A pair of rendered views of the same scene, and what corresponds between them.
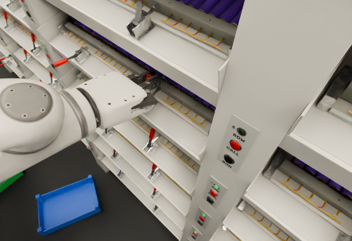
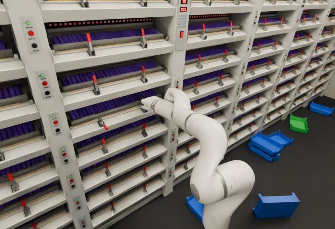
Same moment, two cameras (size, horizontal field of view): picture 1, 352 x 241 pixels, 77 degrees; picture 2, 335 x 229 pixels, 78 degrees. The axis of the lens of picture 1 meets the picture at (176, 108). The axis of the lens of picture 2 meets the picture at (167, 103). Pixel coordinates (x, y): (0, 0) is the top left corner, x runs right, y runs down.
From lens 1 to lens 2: 110 cm
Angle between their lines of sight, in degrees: 60
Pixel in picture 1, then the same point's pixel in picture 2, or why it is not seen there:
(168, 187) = (152, 152)
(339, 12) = (183, 53)
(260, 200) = not seen: hidden behind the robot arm
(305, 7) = (180, 54)
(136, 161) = (133, 162)
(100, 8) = (124, 85)
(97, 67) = (112, 120)
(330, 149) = (188, 72)
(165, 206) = (152, 171)
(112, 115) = not seen: hidden behind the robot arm
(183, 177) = (160, 128)
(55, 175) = not seen: outside the picture
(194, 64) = (161, 77)
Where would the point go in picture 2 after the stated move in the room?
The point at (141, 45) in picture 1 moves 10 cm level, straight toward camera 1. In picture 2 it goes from (149, 82) to (167, 83)
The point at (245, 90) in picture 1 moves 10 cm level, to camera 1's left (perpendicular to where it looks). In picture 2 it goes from (176, 72) to (172, 78)
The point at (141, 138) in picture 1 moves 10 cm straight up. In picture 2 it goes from (137, 137) to (137, 124)
